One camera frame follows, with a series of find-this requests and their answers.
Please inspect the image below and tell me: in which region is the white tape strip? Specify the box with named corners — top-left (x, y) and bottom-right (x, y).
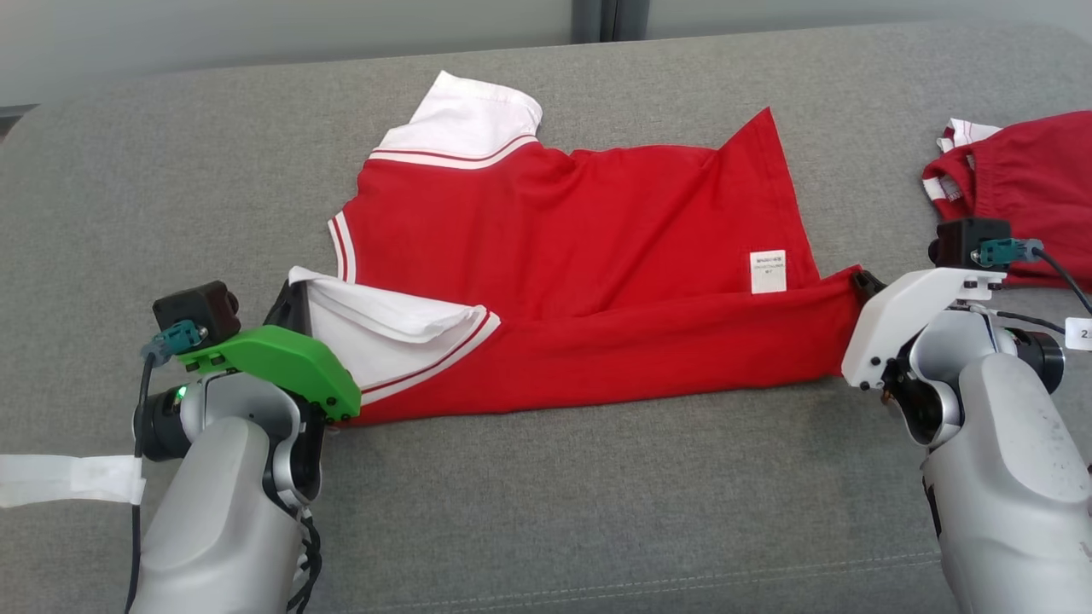
top-left (0, 454), bottom-right (148, 509)

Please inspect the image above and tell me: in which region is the red shorts number 23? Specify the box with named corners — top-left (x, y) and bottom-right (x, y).
top-left (921, 111), bottom-right (1092, 291)

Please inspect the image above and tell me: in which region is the grey metal double frame post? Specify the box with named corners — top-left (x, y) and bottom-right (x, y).
top-left (570, 0), bottom-right (649, 43)

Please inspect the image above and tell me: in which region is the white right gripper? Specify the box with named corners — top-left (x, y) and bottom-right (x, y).
top-left (840, 267), bottom-right (1008, 391)

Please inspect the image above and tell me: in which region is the red and white t-shirt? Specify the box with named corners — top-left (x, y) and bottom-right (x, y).
top-left (286, 70), bottom-right (864, 427)

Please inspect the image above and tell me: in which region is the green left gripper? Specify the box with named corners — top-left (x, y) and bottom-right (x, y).
top-left (175, 278), bottom-right (362, 423)

